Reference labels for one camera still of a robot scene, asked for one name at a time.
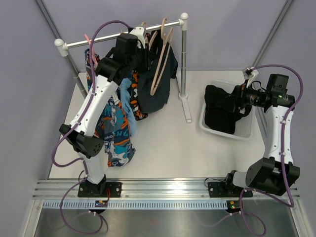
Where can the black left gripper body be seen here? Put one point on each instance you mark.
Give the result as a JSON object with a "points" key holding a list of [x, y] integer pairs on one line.
{"points": [[143, 58]]}

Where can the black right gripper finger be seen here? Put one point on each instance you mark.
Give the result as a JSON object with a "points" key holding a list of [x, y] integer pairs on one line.
{"points": [[223, 95], [225, 106]]}

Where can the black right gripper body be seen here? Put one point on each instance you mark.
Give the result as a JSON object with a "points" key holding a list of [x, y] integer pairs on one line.
{"points": [[246, 94]]}

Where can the beige hanger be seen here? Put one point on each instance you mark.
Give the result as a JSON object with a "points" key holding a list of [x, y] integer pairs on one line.
{"points": [[148, 39], [165, 50]]}

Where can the dark navy shorts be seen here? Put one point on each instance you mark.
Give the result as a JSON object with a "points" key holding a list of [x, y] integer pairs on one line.
{"points": [[150, 104]]}

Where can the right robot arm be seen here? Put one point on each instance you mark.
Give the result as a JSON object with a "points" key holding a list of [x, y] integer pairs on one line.
{"points": [[274, 173]]}

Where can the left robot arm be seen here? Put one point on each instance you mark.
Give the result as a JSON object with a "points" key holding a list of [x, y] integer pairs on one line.
{"points": [[129, 53]]}

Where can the light blue shorts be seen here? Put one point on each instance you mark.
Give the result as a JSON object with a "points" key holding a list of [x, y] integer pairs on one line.
{"points": [[125, 100]]}

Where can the orange black camouflage shorts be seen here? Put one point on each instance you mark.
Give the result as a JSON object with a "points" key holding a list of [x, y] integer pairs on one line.
{"points": [[134, 103]]}

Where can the skull print colourful shorts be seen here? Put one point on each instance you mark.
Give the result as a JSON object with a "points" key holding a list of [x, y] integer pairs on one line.
{"points": [[113, 128]]}

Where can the white plastic basket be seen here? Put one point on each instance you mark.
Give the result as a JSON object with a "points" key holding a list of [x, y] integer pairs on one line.
{"points": [[243, 126]]}

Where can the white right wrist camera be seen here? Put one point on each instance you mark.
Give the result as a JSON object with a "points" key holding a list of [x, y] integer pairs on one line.
{"points": [[250, 74]]}

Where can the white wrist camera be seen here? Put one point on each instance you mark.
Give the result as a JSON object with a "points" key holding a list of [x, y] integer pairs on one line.
{"points": [[250, 74], [139, 32]]}

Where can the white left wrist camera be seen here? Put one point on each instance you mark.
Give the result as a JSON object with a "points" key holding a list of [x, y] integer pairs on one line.
{"points": [[139, 32]]}

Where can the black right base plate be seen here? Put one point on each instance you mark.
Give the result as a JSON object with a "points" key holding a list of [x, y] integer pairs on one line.
{"points": [[222, 188]]}

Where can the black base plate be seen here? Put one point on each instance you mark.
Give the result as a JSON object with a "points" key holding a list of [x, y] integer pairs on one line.
{"points": [[222, 188], [104, 189]]}

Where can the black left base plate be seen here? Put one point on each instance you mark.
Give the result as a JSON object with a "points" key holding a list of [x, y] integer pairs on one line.
{"points": [[104, 189]]}

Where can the aluminium rail front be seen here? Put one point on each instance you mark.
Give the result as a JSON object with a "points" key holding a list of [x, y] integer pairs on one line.
{"points": [[129, 189]]}

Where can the white slotted cable duct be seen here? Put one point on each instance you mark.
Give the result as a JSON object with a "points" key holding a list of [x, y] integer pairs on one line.
{"points": [[138, 204]]}

